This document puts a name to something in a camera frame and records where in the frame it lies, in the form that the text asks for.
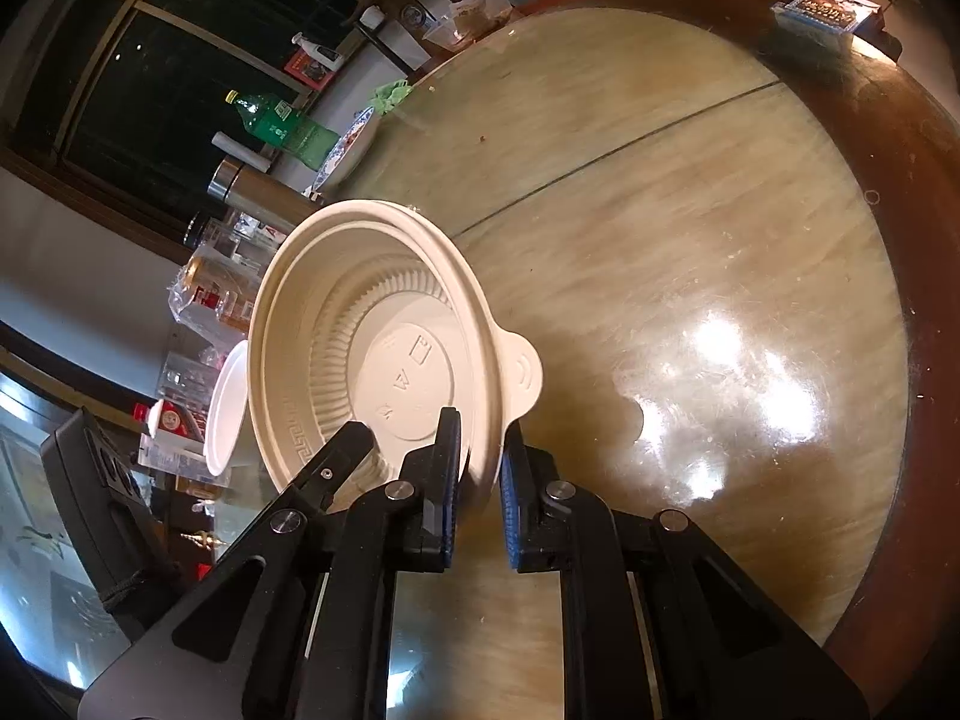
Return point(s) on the white foam bowl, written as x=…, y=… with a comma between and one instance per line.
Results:
x=225, y=412

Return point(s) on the steel thermos flask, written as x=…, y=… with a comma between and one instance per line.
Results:
x=255, y=191

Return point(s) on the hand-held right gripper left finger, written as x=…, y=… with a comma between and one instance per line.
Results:
x=448, y=510

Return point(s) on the gold beer can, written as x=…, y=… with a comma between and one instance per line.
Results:
x=214, y=277
x=229, y=311

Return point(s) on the clear glass pitcher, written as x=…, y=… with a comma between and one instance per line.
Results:
x=184, y=379

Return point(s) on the white paper roll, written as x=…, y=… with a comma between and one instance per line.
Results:
x=232, y=144

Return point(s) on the clear plastic container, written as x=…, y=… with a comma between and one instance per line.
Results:
x=465, y=19

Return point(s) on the dark window with wooden frame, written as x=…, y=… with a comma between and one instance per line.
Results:
x=150, y=75

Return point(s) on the clear drinking glass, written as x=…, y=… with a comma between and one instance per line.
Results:
x=259, y=229

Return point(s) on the beige plastic bowl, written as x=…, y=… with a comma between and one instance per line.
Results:
x=405, y=360

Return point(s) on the blue and white plate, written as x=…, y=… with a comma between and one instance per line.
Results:
x=352, y=146

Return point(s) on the red and white liquor bottle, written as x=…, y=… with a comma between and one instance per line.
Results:
x=176, y=420

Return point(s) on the white spray bottle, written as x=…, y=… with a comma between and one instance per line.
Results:
x=319, y=52

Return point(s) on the green cloth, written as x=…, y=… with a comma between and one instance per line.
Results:
x=390, y=96

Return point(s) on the red box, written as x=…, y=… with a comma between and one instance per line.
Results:
x=307, y=69

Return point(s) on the small gold ornament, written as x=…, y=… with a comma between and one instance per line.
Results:
x=201, y=538

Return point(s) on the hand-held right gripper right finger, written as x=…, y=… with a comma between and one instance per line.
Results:
x=511, y=517

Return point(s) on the green plastic bottle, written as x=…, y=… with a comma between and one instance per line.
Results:
x=285, y=127

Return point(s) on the blue card box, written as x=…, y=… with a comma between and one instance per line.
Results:
x=825, y=7

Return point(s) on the glass jar with black lid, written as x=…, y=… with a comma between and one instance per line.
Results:
x=196, y=229

